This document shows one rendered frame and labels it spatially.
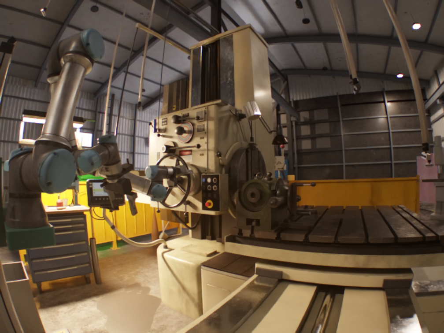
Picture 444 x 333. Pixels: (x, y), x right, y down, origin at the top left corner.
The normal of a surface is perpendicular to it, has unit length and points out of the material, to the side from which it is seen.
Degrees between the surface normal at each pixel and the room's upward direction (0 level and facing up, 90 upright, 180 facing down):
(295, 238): 90
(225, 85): 90
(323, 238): 90
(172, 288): 90
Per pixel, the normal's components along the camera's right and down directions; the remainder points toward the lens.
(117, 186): -0.41, 0.36
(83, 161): -0.11, 0.37
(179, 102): -0.55, -0.04
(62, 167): 0.98, 0.11
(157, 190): 0.36, -0.05
